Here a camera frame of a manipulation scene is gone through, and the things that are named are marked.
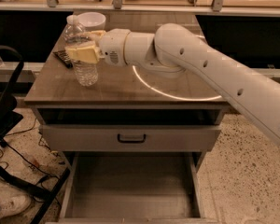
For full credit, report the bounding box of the black rxbar chocolate wrapper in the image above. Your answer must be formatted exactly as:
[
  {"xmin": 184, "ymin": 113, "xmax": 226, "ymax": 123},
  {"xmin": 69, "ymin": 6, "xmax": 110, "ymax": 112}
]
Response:
[{"xmin": 53, "ymin": 50, "xmax": 73, "ymax": 68}]

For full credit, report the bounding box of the metal rail with brackets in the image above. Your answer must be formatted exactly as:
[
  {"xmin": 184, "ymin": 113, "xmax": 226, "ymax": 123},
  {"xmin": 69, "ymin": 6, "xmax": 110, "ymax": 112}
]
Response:
[{"xmin": 0, "ymin": 0, "xmax": 280, "ymax": 17}]

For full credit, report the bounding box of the clear plastic water bottle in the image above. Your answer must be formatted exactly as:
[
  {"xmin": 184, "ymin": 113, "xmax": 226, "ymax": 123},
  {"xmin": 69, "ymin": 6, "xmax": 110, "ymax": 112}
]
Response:
[{"xmin": 64, "ymin": 15, "xmax": 98, "ymax": 87}]

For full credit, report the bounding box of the closed grey drawer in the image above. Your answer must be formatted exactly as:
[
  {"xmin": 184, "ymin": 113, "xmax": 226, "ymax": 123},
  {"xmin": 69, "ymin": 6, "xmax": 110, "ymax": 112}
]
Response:
[{"xmin": 40, "ymin": 124, "xmax": 221, "ymax": 152}]

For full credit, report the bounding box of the white sneaker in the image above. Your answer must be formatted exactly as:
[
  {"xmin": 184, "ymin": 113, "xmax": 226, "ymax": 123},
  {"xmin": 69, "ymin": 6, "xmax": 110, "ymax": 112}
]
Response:
[{"xmin": 0, "ymin": 195, "xmax": 32, "ymax": 219}]

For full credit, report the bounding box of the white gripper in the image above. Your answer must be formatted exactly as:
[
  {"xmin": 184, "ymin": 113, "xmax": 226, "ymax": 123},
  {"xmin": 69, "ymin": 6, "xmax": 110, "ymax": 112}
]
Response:
[{"xmin": 64, "ymin": 29, "xmax": 131, "ymax": 66}]

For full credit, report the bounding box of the black floor cable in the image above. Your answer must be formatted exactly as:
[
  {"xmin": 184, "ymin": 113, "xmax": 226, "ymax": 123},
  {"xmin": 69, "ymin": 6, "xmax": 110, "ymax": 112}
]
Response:
[{"xmin": 0, "ymin": 119, "xmax": 66, "ymax": 203}]

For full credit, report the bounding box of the black metal chair frame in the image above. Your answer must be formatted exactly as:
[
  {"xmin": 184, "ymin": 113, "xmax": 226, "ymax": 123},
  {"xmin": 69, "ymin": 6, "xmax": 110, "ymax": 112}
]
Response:
[{"xmin": 0, "ymin": 45, "xmax": 71, "ymax": 224}]

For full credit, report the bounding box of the black drawer handle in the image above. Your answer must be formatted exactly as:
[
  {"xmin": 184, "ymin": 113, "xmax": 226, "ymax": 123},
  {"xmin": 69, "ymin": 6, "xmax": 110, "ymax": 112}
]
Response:
[{"xmin": 117, "ymin": 133, "xmax": 147, "ymax": 144}]

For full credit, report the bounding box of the grey wooden drawer cabinet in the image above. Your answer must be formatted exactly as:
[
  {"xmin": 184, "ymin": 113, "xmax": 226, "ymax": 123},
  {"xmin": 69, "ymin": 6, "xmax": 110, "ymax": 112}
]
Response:
[{"xmin": 23, "ymin": 10, "xmax": 233, "ymax": 224}]

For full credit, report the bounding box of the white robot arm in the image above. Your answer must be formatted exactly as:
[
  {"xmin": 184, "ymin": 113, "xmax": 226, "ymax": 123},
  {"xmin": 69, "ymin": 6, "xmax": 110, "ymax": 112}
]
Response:
[{"xmin": 65, "ymin": 23, "xmax": 280, "ymax": 147}]

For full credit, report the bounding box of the white ceramic bowl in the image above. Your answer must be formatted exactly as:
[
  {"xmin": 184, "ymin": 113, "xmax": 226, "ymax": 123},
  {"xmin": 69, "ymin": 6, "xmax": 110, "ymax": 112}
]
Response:
[{"xmin": 78, "ymin": 12, "xmax": 106, "ymax": 31}]

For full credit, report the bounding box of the open grey bottom drawer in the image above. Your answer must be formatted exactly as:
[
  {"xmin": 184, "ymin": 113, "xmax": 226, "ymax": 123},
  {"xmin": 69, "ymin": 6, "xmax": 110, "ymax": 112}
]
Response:
[{"xmin": 47, "ymin": 153, "xmax": 219, "ymax": 224}]

